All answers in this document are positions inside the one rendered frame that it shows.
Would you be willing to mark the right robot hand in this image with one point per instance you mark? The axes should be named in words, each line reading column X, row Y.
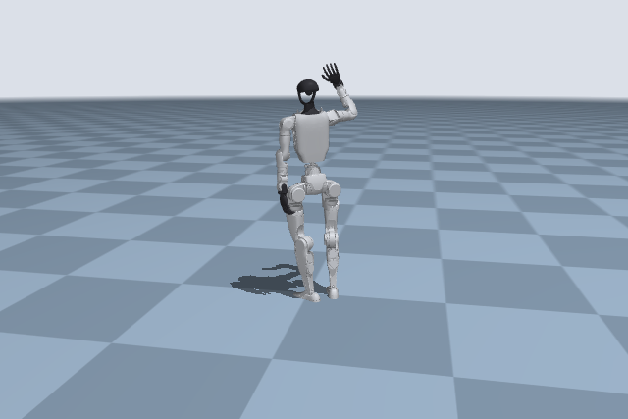
column 333, row 78

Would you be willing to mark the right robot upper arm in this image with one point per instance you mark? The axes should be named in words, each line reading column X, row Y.
column 340, row 116

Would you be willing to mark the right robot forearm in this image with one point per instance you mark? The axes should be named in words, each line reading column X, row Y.
column 345, row 100

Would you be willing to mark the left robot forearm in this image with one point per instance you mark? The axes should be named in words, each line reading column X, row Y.
column 282, row 174

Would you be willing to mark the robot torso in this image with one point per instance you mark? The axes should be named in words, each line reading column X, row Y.
column 311, row 144

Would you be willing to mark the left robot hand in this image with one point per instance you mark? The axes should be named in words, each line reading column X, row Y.
column 284, row 200

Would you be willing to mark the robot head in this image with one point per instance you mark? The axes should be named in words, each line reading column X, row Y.
column 308, row 86

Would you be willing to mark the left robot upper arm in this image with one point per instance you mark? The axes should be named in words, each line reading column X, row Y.
column 285, row 125

